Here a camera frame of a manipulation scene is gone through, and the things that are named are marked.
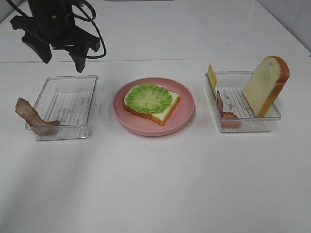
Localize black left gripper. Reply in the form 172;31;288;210
10;0;100;72

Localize clear plastic right container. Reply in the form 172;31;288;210
205;71;281;133

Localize clear plastic left container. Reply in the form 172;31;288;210
25;75;100;141

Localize yellow cheese slice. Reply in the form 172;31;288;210
207;64;218;92

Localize clear plastic container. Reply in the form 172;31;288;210
25;75;100;141
205;71;281;133

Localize pink round plate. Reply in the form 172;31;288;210
113;77;195;136

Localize brown bacon strip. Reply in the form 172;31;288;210
15;98;60;136

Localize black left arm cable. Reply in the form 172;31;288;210
6;0;107;60

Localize white bread slice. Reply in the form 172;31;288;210
123;88;181;126
242;56;290;117

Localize red bacon strip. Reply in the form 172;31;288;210
217;91;242;129

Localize green lettuce leaf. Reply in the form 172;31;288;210
125;83;173;114

